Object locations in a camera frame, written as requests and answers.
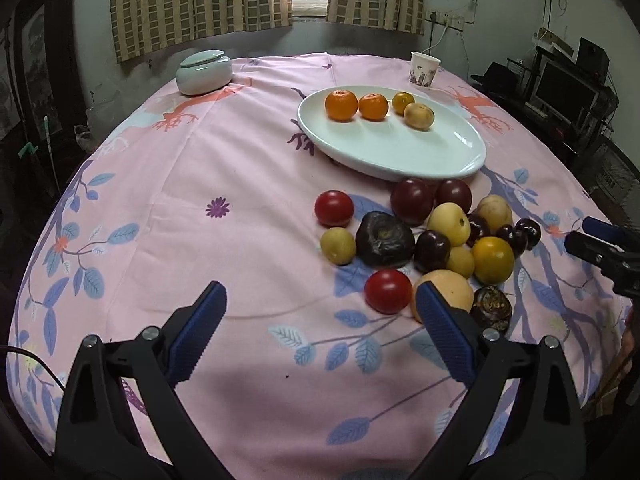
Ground small yellow-orange citrus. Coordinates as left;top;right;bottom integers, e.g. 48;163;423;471
391;91;416;116

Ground white oval plate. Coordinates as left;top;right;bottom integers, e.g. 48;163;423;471
297;85;487;182

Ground black speaker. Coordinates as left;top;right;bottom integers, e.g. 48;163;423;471
577;36;610;78

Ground printed paper cup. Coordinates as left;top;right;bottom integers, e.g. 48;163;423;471
409;51;441;90

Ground white cardboard box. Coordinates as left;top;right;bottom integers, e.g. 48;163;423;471
532;27;576;56

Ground pale yellow round fruit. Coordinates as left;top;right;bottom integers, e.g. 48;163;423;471
426;202;471;247

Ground wide checked curtain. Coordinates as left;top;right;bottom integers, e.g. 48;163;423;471
109;0;294;64

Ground pink printed tablecloth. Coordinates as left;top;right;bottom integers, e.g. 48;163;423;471
7;52;631;480

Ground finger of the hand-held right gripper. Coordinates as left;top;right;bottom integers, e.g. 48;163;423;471
564;231;640;298
582;216;640;245

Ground large dark red plum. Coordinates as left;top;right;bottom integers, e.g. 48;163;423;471
390;178;434;226
434;178;473;216

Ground thin black cable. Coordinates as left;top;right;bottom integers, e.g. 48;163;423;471
0;344;66;392

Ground dark purple plum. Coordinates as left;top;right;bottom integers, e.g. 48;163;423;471
414;230;452;274

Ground black computer desk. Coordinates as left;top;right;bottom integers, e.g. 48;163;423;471
470;45;621;161

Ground large tan pear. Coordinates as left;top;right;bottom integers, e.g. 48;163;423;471
411;269;474;323

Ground white power cable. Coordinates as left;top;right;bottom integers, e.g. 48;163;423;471
422;22;449;55

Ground yellow-green round fruit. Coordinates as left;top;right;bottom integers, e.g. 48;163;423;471
320;227;357;266

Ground red tomato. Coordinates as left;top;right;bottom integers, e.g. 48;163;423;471
314;190;355;227
364;269;412;315

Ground medium orange mandarin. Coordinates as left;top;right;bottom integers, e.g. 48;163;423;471
358;93;389;121

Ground black hat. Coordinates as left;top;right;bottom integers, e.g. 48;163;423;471
470;62;523;93

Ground white wall socket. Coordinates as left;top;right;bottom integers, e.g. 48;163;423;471
430;10;466;31

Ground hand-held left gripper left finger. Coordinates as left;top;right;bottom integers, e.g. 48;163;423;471
55;281;228;480

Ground yellowish round fruit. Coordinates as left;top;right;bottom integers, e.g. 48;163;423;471
404;102;435;131

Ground large orange mandarin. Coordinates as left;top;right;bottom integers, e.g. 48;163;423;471
325;89;359;122

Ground orange-yellow round fruit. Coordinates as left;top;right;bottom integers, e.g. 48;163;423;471
472;236;515;285

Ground tan speckled round fruit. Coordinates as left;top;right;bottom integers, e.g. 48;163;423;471
474;195;514;235

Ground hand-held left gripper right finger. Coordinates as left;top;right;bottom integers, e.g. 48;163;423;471
414;281;589;480

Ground wrinkled black fruit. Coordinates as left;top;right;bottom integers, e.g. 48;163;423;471
355;211;416;268

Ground pale green lidded jar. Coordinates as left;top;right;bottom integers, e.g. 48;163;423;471
175;49;234;96

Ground grey labelled appliance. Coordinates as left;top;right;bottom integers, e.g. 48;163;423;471
587;150;640;206

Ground computer monitor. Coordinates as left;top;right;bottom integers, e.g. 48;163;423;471
531;55;601;128

